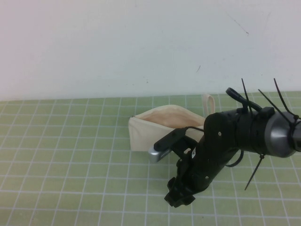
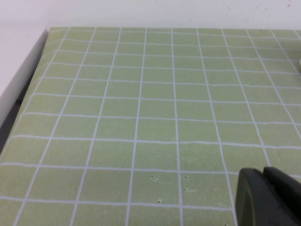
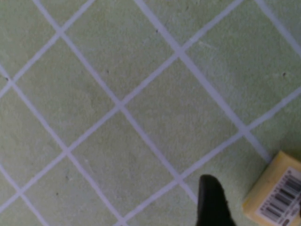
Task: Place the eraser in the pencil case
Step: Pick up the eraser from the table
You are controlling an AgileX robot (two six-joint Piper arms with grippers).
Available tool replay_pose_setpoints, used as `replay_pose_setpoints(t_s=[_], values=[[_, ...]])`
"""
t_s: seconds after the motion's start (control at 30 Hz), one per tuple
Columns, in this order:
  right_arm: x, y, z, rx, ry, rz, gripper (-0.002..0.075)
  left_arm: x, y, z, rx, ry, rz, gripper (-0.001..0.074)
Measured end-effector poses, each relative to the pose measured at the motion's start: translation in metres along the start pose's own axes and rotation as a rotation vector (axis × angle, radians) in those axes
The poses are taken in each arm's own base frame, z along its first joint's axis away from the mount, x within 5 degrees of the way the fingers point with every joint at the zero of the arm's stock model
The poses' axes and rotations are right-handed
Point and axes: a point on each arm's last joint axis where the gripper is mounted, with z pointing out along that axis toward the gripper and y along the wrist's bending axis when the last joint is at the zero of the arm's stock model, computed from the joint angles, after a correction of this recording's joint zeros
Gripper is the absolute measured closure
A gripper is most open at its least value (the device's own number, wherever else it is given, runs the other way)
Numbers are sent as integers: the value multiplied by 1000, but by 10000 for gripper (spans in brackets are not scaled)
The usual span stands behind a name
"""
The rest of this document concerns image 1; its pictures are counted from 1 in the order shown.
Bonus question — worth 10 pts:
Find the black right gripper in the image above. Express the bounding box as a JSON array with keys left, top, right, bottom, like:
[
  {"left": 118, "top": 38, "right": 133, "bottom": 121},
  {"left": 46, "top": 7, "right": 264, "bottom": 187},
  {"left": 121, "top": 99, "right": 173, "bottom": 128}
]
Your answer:
[{"left": 164, "top": 110, "right": 241, "bottom": 209}]

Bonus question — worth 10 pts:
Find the cream fabric pencil case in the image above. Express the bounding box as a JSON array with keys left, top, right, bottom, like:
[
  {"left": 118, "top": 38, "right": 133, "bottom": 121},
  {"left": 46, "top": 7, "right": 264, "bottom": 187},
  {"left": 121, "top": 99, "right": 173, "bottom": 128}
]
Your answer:
[{"left": 128, "top": 93, "right": 217, "bottom": 158}]

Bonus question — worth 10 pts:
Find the green white-grid tablecloth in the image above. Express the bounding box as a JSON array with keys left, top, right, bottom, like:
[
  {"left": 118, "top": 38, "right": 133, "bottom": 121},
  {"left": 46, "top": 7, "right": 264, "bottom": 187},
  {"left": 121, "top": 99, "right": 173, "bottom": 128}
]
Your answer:
[{"left": 0, "top": 92, "right": 301, "bottom": 226}]

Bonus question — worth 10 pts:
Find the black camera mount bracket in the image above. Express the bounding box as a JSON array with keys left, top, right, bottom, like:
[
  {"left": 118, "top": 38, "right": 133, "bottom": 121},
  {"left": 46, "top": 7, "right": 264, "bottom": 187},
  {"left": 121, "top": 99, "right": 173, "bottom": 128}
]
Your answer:
[{"left": 153, "top": 128, "right": 201, "bottom": 165}]

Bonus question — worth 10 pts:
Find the thin black wire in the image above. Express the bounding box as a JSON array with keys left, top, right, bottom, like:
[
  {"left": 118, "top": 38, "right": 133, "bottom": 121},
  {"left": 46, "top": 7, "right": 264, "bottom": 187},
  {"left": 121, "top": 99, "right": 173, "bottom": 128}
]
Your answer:
[{"left": 225, "top": 150, "right": 245, "bottom": 169}]

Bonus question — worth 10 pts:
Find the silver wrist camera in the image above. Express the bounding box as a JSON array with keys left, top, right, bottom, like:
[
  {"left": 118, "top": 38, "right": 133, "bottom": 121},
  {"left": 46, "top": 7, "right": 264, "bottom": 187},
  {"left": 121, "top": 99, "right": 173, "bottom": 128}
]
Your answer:
[{"left": 148, "top": 145, "right": 172, "bottom": 164}]

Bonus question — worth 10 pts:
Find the black cable tie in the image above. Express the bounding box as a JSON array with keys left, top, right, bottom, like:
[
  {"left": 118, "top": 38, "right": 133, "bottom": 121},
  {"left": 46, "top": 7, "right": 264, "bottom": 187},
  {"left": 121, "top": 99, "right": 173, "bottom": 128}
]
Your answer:
[
  {"left": 244, "top": 153, "right": 266, "bottom": 191},
  {"left": 240, "top": 78, "right": 254, "bottom": 116},
  {"left": 258, "top": 89, "right": 284, "bottom": 113},
  {"left": 273, "top": 78, "right": 301, "bottom": 151}
]

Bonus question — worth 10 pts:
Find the thick black cable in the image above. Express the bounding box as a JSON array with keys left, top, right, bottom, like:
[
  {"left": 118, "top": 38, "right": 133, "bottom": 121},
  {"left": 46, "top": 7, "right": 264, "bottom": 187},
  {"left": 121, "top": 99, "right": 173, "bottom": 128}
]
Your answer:
[{"left": 225, "top": 87, "right": 275, "bottom": 116}]

